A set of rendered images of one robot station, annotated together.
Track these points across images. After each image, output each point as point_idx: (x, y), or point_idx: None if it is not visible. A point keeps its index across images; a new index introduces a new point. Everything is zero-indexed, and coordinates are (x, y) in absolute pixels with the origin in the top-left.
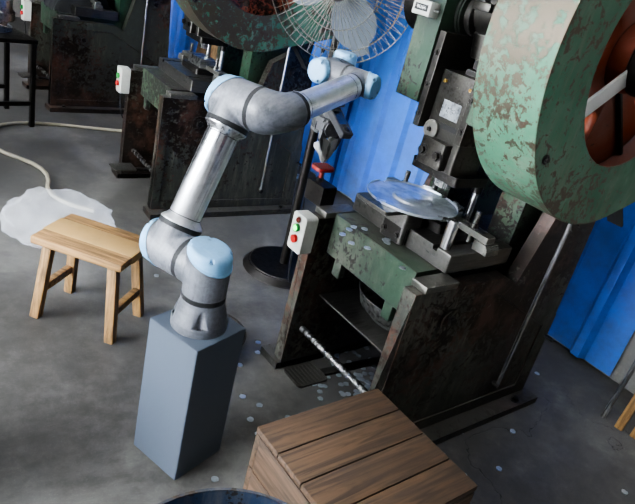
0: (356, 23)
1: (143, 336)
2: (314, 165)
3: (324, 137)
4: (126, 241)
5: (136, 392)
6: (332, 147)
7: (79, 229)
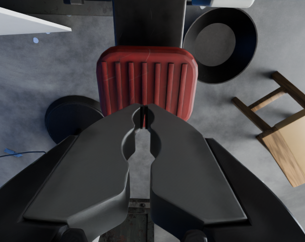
0: None
1: (249, 73)
2: (193, 100)
3: (248, 238)
4: (291, 139)
5: (303, 5)
6: (103, 149)
7: None
